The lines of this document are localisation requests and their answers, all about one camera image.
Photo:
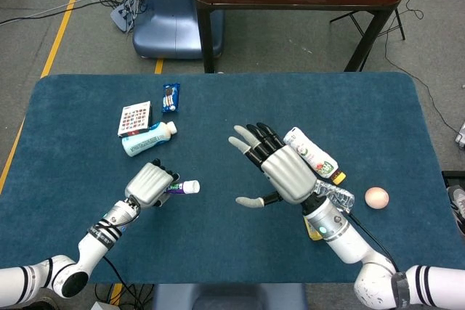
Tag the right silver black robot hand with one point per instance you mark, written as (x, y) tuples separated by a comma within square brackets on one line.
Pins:
[(288, 172)]

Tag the white blue yogurt bottle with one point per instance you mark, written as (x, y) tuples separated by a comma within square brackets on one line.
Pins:
[(145, 141)]

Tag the grey sneaker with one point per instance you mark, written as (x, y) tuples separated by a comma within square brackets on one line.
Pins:
[(457, 204)]

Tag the white floor device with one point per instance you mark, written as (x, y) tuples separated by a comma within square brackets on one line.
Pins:
[(460, 139)]

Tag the white red patterned box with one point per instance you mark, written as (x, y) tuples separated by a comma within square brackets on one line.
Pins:
[(133, 118)]

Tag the grey power strip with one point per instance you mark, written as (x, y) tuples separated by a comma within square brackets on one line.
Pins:
[(123, 16)]

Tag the blue cookie packet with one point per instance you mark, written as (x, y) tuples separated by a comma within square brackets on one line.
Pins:
[(170, 97)]

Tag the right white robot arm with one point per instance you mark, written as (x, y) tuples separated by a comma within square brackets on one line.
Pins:
[(348, 241)]

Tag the blue machine base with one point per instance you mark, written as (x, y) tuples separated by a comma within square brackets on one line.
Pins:
[(167, 16)]

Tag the white yogurt drink bottle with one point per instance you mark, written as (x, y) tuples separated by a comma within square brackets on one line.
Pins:
[(312, 154)]

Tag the purple white tube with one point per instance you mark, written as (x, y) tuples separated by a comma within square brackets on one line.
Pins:
[(176, 188)]

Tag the blue table cloth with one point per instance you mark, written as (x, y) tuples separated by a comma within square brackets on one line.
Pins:
[(225, 106)]

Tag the clear plastic water bottle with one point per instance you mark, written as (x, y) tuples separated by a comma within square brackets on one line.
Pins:
[(338, 194)]

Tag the black metal stand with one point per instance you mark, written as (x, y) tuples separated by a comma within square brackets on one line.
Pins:
[(399, 23)]

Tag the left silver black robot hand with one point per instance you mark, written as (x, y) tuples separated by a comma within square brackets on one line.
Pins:
[(147, 184)]

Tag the pink egg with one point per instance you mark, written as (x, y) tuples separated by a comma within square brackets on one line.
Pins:
[(376, 197)]

